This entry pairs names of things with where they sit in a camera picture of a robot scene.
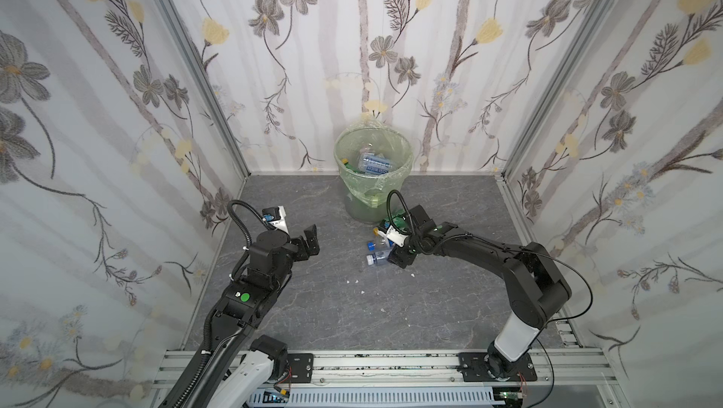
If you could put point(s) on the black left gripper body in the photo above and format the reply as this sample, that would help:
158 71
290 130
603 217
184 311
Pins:
302 244

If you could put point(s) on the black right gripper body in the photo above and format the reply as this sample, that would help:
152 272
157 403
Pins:
405 248

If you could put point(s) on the Pepsi water bottle blue cap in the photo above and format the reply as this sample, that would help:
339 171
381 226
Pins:
379 245

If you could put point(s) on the clear bottle white cap barcode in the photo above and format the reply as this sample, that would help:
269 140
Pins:
378 258

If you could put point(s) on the green bottle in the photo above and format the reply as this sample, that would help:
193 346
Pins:
397 221
350 167

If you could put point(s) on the soda water bottle blue cap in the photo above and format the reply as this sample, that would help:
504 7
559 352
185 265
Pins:
374 165

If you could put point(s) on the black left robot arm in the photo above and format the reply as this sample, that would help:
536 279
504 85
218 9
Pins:
208 380

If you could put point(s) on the metal mesh waste bin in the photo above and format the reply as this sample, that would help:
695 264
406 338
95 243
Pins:
373 193

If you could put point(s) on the green plastic bin liner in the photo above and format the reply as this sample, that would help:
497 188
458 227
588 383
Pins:
370 182

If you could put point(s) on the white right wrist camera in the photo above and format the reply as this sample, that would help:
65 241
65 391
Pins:
392 234

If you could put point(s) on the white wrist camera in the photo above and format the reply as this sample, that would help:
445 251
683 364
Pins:
392 234
276 217

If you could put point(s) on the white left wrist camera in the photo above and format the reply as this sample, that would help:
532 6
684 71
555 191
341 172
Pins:
276 217

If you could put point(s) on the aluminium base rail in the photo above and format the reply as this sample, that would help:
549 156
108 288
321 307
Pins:
549 378

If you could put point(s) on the white slotted cable duct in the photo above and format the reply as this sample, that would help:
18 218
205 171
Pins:
378 397

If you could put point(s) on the left aluminium corner post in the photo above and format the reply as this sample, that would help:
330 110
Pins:
192 59

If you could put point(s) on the aluminium corner post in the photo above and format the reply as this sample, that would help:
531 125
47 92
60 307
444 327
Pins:
590 25
192 59

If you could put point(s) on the right aluminium corner post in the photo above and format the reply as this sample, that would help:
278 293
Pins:
590 25

